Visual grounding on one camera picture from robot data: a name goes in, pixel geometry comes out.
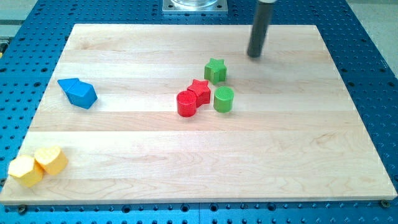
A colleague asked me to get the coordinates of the red star block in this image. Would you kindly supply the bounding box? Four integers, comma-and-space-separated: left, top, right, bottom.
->
187, 79, 211, 108

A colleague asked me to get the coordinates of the blue triangle block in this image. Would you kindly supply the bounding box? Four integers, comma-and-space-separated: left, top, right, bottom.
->
57, 78, 79, 93

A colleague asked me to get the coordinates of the red cylinder block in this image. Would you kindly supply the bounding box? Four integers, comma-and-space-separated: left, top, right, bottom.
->
177, 90, 197, 117

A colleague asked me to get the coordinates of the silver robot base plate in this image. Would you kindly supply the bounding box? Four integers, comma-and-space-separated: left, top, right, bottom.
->
162, 0, 228, 14

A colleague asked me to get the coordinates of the yellow heart block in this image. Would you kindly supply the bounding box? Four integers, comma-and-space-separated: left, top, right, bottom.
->
34, 146, 68, 175

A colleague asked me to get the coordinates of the blue cube block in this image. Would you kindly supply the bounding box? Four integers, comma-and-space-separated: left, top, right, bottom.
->
66, 81, 98, 110

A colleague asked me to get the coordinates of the yellow pentagon block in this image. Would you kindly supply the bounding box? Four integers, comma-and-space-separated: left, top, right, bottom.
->
8, 155, 44, 187

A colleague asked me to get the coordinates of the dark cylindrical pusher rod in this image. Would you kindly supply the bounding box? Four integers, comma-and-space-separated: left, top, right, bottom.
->
247, 0, 277, 58

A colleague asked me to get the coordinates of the green star block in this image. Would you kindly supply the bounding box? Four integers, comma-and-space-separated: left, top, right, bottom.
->
204, 58, 227, 85

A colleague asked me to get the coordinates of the green cylinder block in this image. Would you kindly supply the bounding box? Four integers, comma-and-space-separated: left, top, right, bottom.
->
213, 86, 234, 113

